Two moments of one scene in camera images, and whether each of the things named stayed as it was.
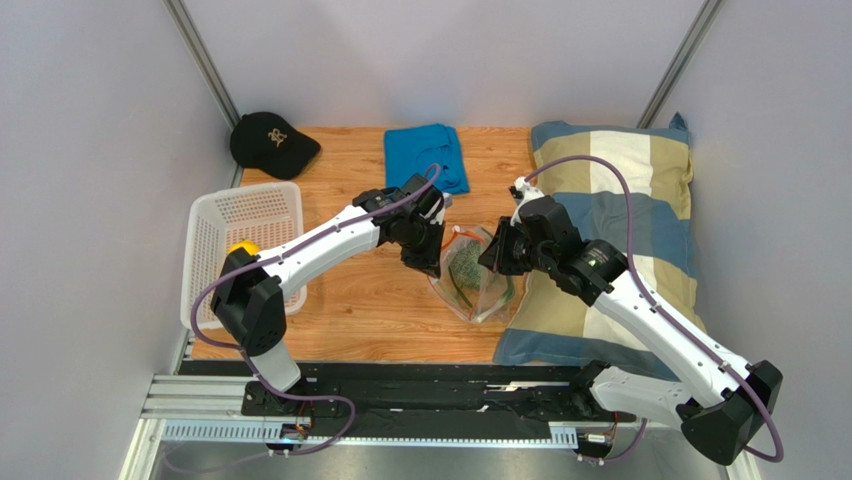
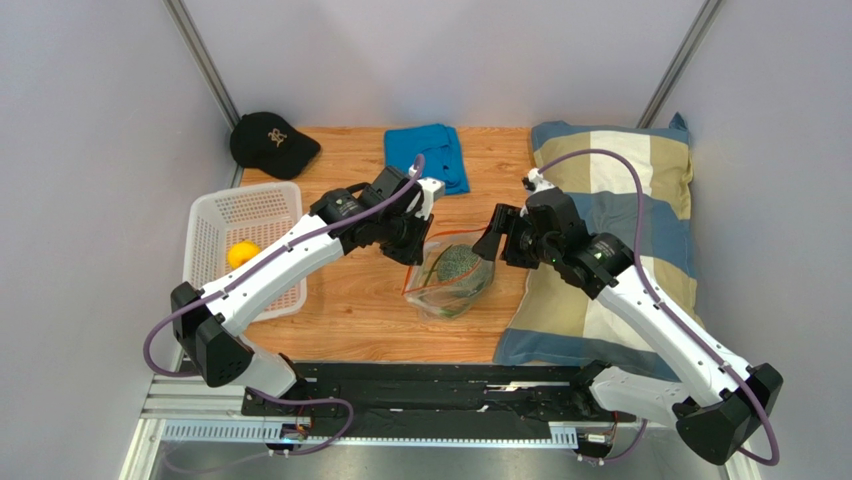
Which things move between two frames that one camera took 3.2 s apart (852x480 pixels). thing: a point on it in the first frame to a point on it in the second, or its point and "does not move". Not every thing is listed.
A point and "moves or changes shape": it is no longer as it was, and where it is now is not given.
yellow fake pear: x=251 y=246 does not move
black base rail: x=341 y=394 does not move
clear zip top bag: x=467 y=287 moves or changes shape
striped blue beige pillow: x=632 y=185 does not move
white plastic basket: x=265 y=215 does not move
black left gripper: x=430 y=261 to x=413 y=255
